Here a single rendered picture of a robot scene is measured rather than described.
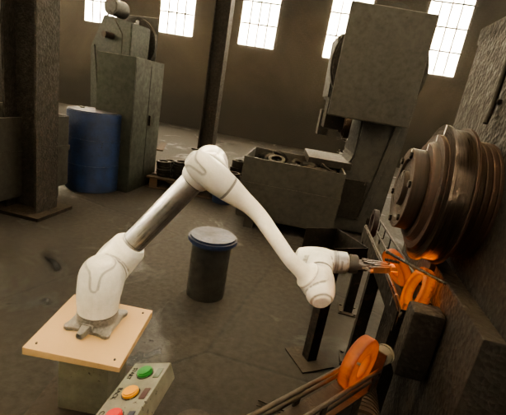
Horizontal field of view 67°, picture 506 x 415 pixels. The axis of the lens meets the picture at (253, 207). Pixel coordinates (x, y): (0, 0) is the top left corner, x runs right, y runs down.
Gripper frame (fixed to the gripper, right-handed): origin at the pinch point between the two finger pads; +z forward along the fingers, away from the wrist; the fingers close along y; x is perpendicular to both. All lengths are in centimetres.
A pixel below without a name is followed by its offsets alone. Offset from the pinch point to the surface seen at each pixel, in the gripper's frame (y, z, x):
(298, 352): -49, -29, -70
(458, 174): 35, 0, 41
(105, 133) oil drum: -254, -236, 36
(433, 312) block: 36.4, -0.7, -1.4
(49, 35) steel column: -165, -243, 111
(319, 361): -45, -18, -71
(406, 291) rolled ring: 9.3, 1.0, -5.8
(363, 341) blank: 55, -26, -4
